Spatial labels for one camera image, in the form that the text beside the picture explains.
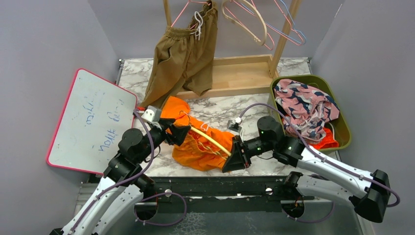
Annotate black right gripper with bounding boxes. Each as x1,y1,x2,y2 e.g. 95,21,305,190
222,135,276,172

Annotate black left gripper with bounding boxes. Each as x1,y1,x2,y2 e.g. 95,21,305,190
137,117,191,163

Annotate pink shark print shorts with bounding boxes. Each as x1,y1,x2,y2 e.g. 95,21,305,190
274,79,340,146

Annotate red orange shorts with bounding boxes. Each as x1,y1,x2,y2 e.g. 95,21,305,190
312,127,339,149

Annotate light blue wire hanger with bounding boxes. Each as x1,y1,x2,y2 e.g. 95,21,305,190
236,0,307,46

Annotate pink wire hanger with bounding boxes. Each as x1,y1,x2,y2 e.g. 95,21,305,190
274,0,306,46
163,0,211,27
221,0,275,50

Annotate beige wooden hanger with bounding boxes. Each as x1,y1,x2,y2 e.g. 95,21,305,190
230,4,259,35

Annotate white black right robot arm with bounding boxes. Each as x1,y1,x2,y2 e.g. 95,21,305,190
222,116,391,223

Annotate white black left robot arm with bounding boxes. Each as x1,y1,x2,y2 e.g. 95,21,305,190
51,118,191,235

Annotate tan brown shorts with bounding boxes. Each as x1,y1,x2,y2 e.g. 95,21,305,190
140,0,218,108

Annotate pink framed whiteboard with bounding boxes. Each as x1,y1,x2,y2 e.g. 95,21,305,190
46,69,138,174

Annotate wooden clothes rack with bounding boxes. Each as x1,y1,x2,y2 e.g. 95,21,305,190
162,0,302,100

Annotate olive green plastic basket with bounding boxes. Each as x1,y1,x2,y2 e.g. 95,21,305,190
267,74,351,154

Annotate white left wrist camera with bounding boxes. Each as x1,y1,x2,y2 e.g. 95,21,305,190
138,106,161,129

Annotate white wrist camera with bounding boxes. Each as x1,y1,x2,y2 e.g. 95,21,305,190
227,117,244,138
138,106,161,129

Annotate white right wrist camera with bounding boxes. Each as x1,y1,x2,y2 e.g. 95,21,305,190
227,117,244,138

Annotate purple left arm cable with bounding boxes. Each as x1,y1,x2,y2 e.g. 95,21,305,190
68,108,188,235

